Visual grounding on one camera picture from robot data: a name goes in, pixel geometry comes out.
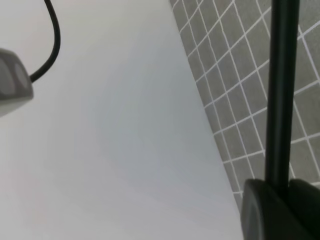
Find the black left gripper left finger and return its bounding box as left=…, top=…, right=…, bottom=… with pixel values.
left=240, top=179, right=315, bottom=240

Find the grey grid tablecloth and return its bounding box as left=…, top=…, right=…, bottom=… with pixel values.
left=170, top=0, right=320, bottom=205

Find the black pen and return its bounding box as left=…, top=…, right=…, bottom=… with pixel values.
left=265, top=0, right=300, bottom=196

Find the black right camera cable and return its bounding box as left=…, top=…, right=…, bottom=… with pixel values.
left=28, top=0, right=62, bottom=83

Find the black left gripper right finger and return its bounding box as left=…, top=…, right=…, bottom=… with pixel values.
left=288, top=179, right=320, bottom=240

